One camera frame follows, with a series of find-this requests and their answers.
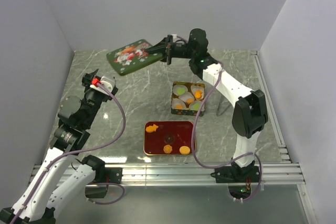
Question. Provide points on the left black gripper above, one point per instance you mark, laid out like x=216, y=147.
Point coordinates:
x=87, y=78

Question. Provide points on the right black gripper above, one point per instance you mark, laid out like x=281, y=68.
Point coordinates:
x=162, y=46

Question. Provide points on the gold tin lid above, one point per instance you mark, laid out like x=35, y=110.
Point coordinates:
x=132, y=57

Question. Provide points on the green round cookie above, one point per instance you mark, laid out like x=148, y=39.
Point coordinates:
x=197, y=107
x=180, y=91

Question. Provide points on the orange fish cookie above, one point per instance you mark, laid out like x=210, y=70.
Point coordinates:
x=198, y=94
x=151, y=128

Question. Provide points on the swirl cookie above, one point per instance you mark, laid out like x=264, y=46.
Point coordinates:
x=167, y=149
x=189, y=100

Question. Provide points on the round orange cookie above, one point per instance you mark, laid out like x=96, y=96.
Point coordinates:
x=184, y=150
x=179, y=107

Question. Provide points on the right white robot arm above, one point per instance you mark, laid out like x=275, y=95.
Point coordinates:
x=250, y=110

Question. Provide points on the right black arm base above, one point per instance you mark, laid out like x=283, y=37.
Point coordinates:
x=246, y=181

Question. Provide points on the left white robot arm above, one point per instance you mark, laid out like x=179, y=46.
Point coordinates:
x=44, y=199

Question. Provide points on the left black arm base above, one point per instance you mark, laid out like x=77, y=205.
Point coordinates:
x=104, y=181

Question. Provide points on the white paper cup liner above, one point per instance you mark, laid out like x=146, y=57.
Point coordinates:
x=194, y=88
x=176, y=86
x=176, y=101
x=185, y=96
x=196, y=101

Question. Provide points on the green cookie tin box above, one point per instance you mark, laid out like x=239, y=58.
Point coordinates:
x=187, y=111

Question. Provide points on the red lacquer tray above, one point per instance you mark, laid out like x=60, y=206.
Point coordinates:
x=174, y=133

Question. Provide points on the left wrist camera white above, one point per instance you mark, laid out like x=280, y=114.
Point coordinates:
x=104, y=84

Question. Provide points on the aluminium front rail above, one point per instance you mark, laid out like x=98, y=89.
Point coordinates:
x=189, y=174

